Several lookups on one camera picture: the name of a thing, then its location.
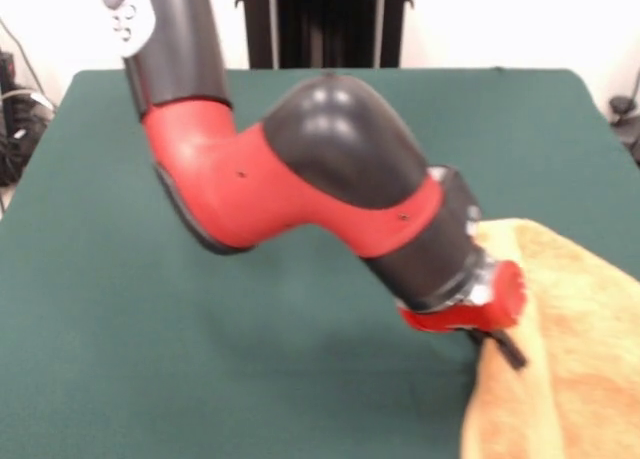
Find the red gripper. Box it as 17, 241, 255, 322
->
398, 259, 530, 371

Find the orange terry towel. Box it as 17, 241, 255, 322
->
459, 217, 640, 459

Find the small black stand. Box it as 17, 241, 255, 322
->
608, 96, 640, 169

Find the dark green table cloth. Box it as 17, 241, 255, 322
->
0, 67, 640, 459

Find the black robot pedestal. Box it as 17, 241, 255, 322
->
233, 0, 416, 70

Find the black equipment with cables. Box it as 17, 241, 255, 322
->
0, 51, 56, 186

